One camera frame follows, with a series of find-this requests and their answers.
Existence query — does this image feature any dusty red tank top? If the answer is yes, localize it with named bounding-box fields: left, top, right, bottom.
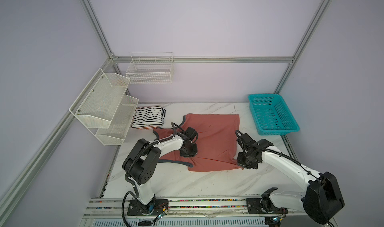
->
left=159, top=114, right=240, bottom=172

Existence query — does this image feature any black white striped tank top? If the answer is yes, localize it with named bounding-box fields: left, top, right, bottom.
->
left=131, top=106, right=166, bottom=129

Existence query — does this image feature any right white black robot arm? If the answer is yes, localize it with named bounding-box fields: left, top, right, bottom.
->
left=235, top=130, right=345, bottom=226

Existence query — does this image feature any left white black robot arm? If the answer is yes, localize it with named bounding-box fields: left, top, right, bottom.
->
left=122, top=127, right=199, bottom=206

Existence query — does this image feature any teal plastic basket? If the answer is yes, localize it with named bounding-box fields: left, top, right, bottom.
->
left=248, top=94, right=300, bottom=136

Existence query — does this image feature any lower white mesh shelf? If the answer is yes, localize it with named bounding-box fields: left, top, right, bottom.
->
left=95, top=95, right=139, bottom=146

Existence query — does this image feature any right thin black cable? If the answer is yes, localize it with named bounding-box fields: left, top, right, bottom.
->
left=234, top=129, right=337, bottom=227

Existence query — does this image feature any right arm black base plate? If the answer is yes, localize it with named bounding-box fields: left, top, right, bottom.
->
left=246, top=198, right=288, bottom=215

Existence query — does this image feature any left black corrugated cable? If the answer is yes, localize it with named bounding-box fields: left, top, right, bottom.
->
left=121, top=122, right=190, bottom=227

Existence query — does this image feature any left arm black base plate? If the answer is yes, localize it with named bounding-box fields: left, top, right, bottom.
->
left=126, top=199, right=169, bottom=216

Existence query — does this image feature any white wire wall basket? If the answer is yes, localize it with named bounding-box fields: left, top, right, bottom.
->
left=126, top=52, right=174, bottom=84

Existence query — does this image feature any aluminium mounting rail frame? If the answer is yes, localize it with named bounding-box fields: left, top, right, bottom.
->
left=78, top=175, right=339, bottom=227

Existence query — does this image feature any aluminium enclosure frame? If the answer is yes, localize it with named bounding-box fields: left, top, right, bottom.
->
left=1, top=0, right=332, bottom=226

